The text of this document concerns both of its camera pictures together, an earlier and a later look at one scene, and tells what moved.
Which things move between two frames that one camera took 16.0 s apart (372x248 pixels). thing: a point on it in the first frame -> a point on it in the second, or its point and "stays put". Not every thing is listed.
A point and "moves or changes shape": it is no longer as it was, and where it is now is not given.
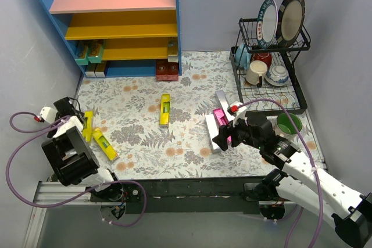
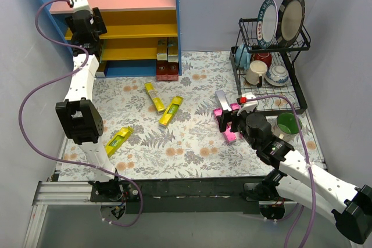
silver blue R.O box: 172,49 stays put
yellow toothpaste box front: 105,143 moves or changes shape
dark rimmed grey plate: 290,18 stays put
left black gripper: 77,116 -> 97,20
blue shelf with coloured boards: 135,11 stays put
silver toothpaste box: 224,103 stays put
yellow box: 100,67 stays put
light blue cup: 243,57 stays put
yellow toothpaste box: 165,109 -> 172,109
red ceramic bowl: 265,57 stays put
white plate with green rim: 267,23 stays put
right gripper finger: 225,131 -> 222,119
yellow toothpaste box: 88,131 moves or changes shape
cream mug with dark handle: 256,72 stays put
